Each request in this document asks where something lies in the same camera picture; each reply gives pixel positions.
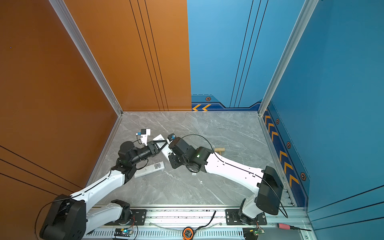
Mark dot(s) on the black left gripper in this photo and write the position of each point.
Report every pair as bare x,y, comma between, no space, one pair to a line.
152,145

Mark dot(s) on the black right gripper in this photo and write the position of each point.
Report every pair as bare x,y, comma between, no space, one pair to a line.
174,164

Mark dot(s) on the white remote control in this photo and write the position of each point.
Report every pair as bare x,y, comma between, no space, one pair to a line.
165,144

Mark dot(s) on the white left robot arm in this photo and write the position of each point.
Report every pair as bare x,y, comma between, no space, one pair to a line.
71,217

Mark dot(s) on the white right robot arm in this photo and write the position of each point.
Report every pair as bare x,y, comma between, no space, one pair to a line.
265,184

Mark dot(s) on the white remote with QR label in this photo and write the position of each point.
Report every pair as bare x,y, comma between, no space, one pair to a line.
150,169

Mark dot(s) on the wooden mallet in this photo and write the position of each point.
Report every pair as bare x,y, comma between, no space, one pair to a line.
219,150

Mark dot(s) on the green circuit board left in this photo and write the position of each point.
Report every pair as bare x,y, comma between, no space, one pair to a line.
123,233

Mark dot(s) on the circuit board right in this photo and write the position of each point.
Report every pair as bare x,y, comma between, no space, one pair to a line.
252,233

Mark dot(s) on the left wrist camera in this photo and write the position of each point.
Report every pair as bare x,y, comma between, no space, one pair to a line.
142,136

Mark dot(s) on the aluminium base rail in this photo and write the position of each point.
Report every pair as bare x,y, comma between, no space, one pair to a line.
161,222

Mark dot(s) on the pink handled screwdriver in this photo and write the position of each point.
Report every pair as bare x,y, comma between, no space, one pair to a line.
289,227

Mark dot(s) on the aluminium corner post left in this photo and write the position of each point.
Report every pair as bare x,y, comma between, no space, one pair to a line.
74,32

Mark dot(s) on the aluminium corner post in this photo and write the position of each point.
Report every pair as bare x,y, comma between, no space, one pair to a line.
292,43
74,32

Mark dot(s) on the aluminium corner post right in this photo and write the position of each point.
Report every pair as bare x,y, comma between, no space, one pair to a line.
292,43

